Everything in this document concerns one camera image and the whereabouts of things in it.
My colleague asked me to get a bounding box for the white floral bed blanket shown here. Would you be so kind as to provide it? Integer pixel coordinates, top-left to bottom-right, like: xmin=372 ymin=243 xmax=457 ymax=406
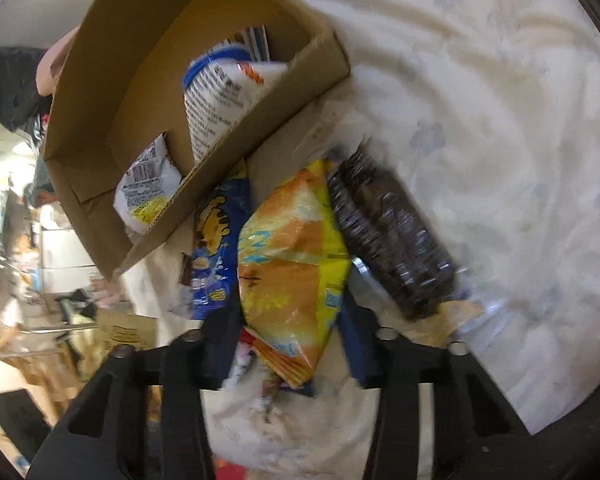
xmin=115 ymin=0 xmax=600 ymax=480

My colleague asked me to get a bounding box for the brown cardboard box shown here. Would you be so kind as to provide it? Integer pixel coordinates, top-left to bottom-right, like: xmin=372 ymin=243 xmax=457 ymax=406
xmin=39 ymin=0 xmax=352 ymax=282

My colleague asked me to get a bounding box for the clear dark cookie packet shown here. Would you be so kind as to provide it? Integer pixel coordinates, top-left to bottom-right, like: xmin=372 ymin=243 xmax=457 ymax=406
xmin=326 ymin=147 xmax=458 ymax=322

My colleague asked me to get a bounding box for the pink cloth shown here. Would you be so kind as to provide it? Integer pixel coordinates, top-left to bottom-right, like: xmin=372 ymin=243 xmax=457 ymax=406
xmin=34 ymin=26 xmax=82 ymax=97

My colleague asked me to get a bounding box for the black plastic bag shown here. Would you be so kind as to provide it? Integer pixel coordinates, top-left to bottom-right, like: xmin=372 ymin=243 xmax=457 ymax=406
xmin=0 ymin=46 xmax=53 ymax=133

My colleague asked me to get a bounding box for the blue cartoon snack packet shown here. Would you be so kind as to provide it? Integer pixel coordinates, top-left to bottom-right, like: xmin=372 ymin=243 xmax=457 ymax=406
xmin=189 ymin=159 xmax=254 ymax=322

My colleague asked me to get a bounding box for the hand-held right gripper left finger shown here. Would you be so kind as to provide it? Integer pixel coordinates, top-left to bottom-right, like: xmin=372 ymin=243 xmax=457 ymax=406
xmin=30 ymin=304 xmax=244 ymax=480

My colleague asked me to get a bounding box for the orange yellow snack packet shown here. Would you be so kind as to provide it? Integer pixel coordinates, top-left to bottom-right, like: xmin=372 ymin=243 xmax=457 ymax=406
xmin=236 ymin=159 xmax=352 ymax=391

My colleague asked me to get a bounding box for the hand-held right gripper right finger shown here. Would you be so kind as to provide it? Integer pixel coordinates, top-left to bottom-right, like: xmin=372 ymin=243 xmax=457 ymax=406
xmin=341 ymin=292 xmax=532 ymax=480

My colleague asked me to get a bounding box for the white yellow barcode snack packet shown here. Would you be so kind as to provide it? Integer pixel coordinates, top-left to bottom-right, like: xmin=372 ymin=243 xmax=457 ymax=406
xmin=113 ymin=134 xmax=183 ymax=237

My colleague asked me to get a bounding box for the white blue snack packet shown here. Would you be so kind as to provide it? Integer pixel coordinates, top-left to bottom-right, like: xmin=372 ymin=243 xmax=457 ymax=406
xmin=182 ymin=44 xmax=292 ymax=163

